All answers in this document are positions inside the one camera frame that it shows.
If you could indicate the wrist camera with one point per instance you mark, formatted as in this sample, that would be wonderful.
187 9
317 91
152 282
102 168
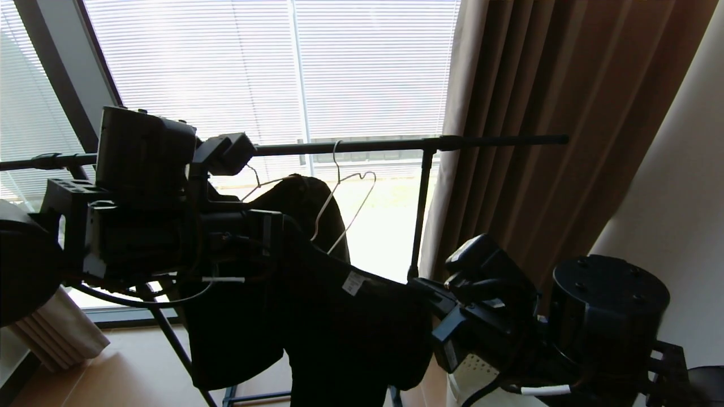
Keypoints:
226 152
475 257

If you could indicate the black clothes rack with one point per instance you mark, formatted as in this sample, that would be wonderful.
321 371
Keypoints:
481 141

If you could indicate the window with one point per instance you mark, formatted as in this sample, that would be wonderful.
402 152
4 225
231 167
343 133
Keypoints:
226 68

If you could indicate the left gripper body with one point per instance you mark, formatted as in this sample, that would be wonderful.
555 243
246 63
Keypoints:
169 237

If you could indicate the brown curtain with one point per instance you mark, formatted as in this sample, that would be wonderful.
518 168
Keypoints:
62 333
537 68

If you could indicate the pink clothes hanger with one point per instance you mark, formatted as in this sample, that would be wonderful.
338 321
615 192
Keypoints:
277 181
337 167

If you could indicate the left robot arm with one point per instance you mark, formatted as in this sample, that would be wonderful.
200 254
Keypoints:
141 152

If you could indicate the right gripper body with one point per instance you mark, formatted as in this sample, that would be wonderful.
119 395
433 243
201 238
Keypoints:
492 339

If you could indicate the black garment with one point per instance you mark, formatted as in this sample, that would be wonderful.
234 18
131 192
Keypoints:
237 339
339 350

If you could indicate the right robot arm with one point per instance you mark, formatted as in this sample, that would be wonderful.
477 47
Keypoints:
611 305

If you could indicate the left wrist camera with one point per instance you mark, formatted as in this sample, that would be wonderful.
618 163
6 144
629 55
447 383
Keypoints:
226 152

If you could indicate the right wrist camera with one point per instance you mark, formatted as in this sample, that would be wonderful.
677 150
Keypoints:
475 257

